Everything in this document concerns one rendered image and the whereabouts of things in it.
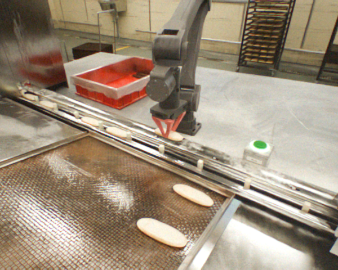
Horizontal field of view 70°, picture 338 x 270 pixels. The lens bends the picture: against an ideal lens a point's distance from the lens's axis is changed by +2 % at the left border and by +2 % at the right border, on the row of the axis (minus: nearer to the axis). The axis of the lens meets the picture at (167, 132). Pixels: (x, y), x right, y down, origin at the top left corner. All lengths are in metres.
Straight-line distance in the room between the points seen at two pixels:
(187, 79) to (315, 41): 4.23
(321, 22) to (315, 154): 4.11
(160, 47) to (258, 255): 0.51
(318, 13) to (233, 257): 4.60
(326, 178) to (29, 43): 1.26
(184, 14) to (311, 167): 0.60
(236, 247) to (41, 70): 1.13
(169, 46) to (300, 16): 4.45
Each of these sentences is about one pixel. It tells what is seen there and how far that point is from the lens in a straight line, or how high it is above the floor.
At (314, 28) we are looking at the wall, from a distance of 4.97.
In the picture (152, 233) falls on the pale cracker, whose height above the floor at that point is 0.93.
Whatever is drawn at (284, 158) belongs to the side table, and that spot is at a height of 0.82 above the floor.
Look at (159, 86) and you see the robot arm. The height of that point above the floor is 1.11.
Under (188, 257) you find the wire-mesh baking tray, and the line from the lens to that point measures 0.45.
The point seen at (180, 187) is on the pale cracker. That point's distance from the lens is 0.57.
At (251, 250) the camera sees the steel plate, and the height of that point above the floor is 0.82.
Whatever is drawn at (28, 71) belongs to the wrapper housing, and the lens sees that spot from 1.31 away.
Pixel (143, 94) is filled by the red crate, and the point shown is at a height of 0.84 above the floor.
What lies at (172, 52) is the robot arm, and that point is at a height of 1.17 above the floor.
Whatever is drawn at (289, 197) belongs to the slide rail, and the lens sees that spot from 0.70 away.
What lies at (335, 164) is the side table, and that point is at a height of 0.82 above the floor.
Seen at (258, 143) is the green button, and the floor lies 0.91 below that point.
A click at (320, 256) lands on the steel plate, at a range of 0.66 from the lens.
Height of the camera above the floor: 1.31
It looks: 32 degrees down
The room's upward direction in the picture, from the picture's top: straight up
